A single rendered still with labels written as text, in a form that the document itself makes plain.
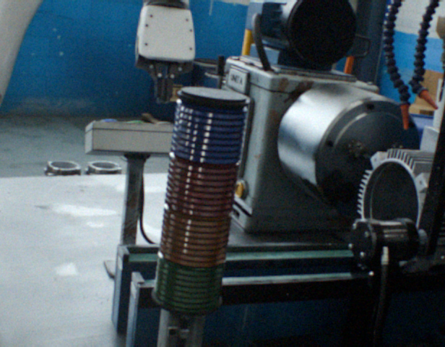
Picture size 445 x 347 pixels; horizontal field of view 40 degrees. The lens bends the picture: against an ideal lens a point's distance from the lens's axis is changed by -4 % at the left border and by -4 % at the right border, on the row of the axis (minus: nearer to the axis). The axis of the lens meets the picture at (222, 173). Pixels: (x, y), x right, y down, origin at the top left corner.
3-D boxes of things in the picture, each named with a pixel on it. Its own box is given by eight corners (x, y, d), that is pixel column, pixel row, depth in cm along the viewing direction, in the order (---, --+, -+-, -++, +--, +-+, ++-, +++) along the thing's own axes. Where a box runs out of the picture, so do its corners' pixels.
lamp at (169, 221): (212, 241, 59) (219, 195, 58) (236, 267, 54) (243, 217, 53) (151, 241, 57) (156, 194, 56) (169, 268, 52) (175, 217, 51)
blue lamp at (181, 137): (225, 147, 57) (232, 98, 56) (251, 166, 52) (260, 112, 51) (162, 144, 55) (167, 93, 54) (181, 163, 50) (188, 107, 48)
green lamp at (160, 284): (206, 283, 61) (212, 241, 59) (228, 313, 55) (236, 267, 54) (146, 285, 58) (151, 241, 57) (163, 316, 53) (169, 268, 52)
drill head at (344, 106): (332, 174, 159) (350, 76, 153) (419, 226, 126) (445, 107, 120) (242, 171, 150) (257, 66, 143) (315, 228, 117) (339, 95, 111)
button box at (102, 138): (176, 158, 116) (177, 129, 117) (189, 155, 110) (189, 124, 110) (84, 155, 110) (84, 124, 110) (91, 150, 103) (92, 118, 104)
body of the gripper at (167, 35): (144, -6, 108) (141, 56, 107) (199, 1, 112) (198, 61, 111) (134, 7, 115) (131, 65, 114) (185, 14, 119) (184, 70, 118)
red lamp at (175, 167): (219, 195, 58) (225, 147, 57) (243, 217, 53) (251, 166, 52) (156, 194, 56) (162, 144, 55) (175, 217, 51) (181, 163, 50)
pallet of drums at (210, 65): (243, 129, 695) (253, 61, 676) (280, 147, 627) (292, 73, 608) (139, 125, 640) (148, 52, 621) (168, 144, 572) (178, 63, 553)
